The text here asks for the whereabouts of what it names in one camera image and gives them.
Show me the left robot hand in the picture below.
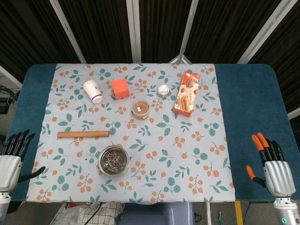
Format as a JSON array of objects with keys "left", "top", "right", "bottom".
[{"left": 0, "top": 129, "right": 46, "bottom": 191}]

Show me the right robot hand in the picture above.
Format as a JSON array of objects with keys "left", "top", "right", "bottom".
[{"left": 246, "top": 132, "right": 296, "bottom": 199}]

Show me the wooden stick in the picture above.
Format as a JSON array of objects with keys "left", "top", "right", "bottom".
[{"left": 57, "top": 130, "right": 110, "bottom": 139}]

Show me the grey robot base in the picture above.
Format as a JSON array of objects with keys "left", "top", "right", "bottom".
[{"left": 118, "top": 202, "right": 195, "bottom": 225}]

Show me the metal bowl with seeds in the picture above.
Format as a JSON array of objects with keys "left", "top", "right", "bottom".
[{"left": 98, "top": 145, "right": 130, "bottom": 177}]

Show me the blue table cover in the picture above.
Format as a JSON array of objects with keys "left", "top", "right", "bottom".
[{"left": 0, "top": 63, "right": 300, "bottom": 203}]

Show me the checkered cloth bag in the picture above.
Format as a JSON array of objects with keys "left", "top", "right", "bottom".
[{"left": 49, "top": 202, "right": 126, "bottom": 225}]

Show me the white paper cup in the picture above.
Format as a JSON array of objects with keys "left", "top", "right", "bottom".
[{"left": 82, "top": 79, "right": 104, "bottom": 104}]

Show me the orange biscuit package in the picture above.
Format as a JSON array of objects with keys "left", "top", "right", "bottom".
[{"left": 172, "top": 71, "right": 202, "bottom": 117}]

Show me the floral tablecloth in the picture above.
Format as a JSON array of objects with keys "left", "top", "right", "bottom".
[{"left": 25, "top": 63, "right": 236, "bottom": 203}]

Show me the orange cube box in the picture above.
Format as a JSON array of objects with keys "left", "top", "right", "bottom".
[{"left": 111, "top": 78, "right": 131, "bottom": 99}]

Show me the small round metal tin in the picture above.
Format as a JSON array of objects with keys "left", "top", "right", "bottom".
[{"left": 157, "top": 84, "right": 170, "bottom": 98}]

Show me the clear jar with brown powder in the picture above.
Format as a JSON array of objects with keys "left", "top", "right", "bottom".
[{"left": 131, "top": 99, "right": 150, "bottom": 120}]

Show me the metal tripod stand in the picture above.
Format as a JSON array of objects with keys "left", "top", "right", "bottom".
[{"left": 168, "top": 48, "right": 193, "bottom": 64}]

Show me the black device with cables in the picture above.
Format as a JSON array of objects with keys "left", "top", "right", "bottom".
[{"left": 0, "top": 85, "right": 21, "bottom": 115}]

